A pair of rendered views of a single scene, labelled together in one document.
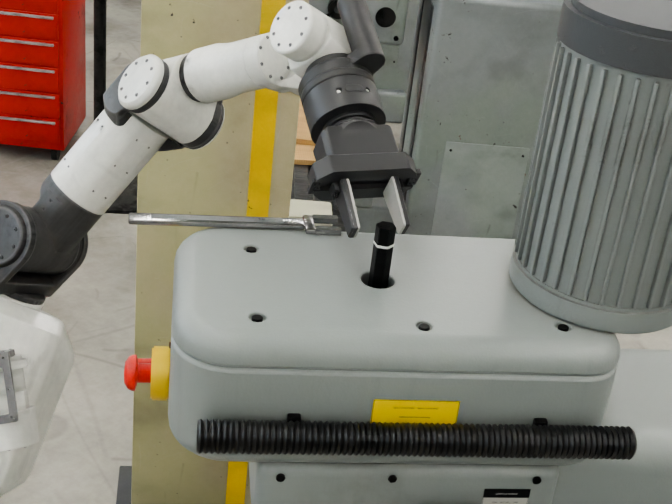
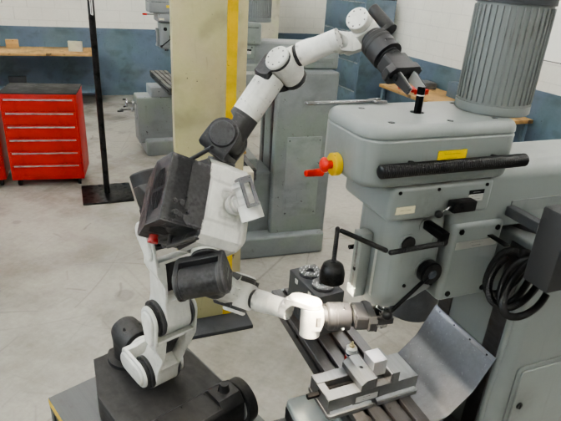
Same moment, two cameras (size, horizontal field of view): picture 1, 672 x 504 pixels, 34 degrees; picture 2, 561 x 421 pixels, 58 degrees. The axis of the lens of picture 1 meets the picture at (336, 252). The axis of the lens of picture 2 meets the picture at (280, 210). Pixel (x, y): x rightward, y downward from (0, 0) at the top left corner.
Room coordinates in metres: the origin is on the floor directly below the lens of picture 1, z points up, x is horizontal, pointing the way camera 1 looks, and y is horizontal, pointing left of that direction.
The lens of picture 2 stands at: (-0.17, 0.60, 2.19)
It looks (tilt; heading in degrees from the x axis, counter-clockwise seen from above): 25 degrees down; 346
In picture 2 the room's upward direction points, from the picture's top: 4 degrees clockwise
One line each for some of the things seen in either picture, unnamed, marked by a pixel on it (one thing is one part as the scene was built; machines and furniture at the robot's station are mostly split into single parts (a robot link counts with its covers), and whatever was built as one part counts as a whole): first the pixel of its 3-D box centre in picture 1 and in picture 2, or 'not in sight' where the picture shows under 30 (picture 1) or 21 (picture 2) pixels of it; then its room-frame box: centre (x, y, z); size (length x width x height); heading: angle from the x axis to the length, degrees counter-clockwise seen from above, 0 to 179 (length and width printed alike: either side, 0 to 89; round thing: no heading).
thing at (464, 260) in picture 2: not in sight; (446, 242); (1.07, -0.24, 1.47); 0.24 x 0.19 x 0.26; 9
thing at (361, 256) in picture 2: not in sight; (359, 262); (1.03, 0.06, 1.45); 0.04 x 0.04 x 0.21; 9
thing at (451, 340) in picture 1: (382, 341); (416, 140); (1.05, -0.06, 1.81); 0.47 x 0.26 x 0.16; 99
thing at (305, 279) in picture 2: not in sight; (314, 298); (1.44, 0.04, 1.03); 0.22 x 0.12 x 0.20; 16
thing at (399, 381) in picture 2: not in sight; (364, 377); (1.03, -0.02, 0.99); 0.35 x 0.15 x 0.11; 101
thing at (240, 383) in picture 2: not in sight; (240, 400); (1.48, 0.32, 0.50); 0.20 x 0.05 x 0.20; 30
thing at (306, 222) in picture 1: (235, 221); (346, 101); (1.14, 0.12, 1.89); 0.24 x 0.04 x 0.01; 101
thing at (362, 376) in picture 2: not in sight; (359, 372); (1.03, 0.00, 1.02); 0.12 x 0.06 x 0.04; 11
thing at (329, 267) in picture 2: not in sight; (332, 270); (0.99, 0.16, 1.45); 0.07 x 0.07 x 0.06
